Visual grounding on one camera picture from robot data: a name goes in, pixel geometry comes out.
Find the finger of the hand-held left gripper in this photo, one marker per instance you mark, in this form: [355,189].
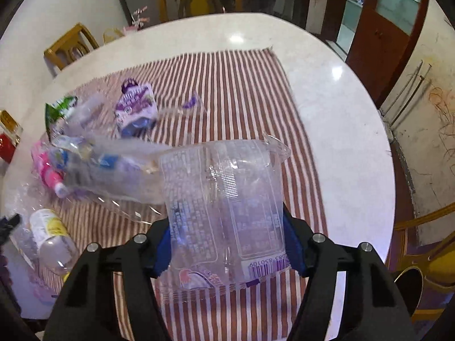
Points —
[9,223]

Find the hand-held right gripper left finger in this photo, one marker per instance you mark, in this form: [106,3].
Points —
[164,255]

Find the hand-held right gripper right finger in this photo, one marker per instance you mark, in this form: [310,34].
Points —
[293,241]

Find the clear printed plastic wrapper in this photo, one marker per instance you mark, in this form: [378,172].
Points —
[220,206]

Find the clear bottle with blue label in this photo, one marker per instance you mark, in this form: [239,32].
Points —
[103,163]

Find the clear bottle with yellow label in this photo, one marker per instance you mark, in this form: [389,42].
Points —
[49,232]

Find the pink plastic bottle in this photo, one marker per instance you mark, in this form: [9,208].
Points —
[48,170]

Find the green snack packet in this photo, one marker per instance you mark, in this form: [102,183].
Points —
[57,112]

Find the purple snack packet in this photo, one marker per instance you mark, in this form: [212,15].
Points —
[137,108]

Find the clear wrapper with purple corner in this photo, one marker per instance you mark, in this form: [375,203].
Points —
[190,101]

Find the red white striped cloth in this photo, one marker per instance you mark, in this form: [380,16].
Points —
[234,92]

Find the thin metal rods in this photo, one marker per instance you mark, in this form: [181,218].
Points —
[408,92]

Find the brown wooden door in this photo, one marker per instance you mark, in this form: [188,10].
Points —
[384,32]

